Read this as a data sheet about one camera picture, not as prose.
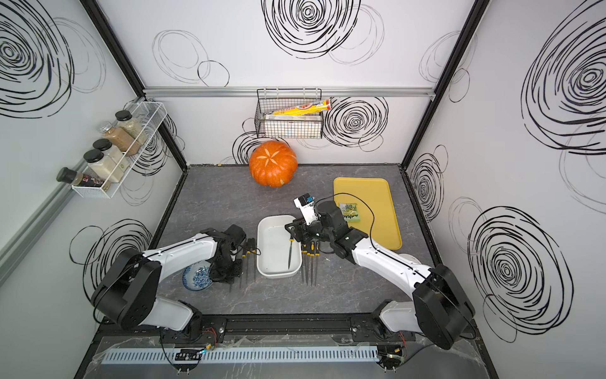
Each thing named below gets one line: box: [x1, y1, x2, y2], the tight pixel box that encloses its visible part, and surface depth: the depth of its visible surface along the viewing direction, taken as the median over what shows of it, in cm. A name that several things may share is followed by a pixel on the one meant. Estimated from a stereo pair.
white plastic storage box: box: [255, 213, 303, 279], surface depth 93 cm
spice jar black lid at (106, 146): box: [92, 138, 130, 167], surface depth 69 cm
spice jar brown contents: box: [98, 121, 142, 157], surface depth 74 cm
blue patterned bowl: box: [182, 260, 214, 292], surface depth 84 cm
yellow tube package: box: [262, 98, 333, 116], surface depth 89 cm
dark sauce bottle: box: [56, 167, 105, 188], surface depth 62 cm
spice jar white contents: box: [82, 148, 125, 183], surface depth 67 cm
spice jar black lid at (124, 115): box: [115, 109, 133, 122], surface depth 75 cm
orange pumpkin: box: [249, 140, 299, 188], surface depth 107 cm
